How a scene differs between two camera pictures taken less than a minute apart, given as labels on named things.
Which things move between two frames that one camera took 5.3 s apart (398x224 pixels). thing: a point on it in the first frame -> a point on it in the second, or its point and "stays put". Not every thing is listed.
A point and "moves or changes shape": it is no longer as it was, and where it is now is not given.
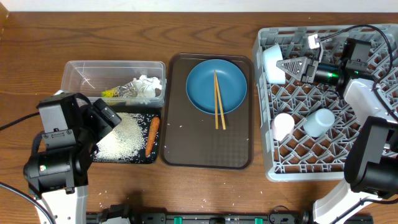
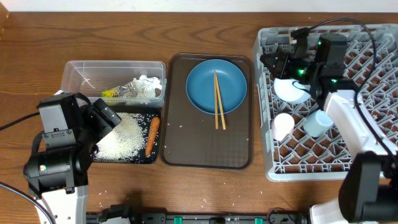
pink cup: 282,125 stays put
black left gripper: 91,112 stays put
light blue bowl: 272,56 moves or changes shape
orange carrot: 153,130 stays put
